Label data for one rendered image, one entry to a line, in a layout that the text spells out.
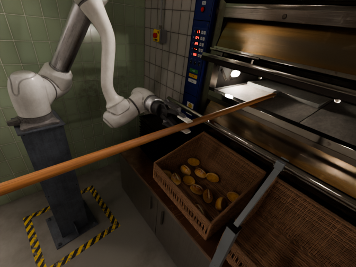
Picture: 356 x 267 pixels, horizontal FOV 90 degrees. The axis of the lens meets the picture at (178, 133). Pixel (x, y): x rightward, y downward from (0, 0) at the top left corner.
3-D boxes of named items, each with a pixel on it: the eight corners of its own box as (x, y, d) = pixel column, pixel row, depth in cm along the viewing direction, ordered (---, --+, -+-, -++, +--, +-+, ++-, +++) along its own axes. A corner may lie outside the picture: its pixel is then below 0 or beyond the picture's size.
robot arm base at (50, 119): (6, 120, 101) (1, 111, 98) (51, 111, 115) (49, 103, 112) (11, 134, 90) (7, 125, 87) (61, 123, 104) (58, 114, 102)
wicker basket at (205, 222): (198, 156, 160) (204, 130, 146) (254, 201, 125) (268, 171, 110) (151, 177, 133) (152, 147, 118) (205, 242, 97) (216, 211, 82)
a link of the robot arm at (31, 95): (8, 116, 94) (-10, 73, 82) (33, 103, 109) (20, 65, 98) (39, 120, 94) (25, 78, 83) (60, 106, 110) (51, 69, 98)
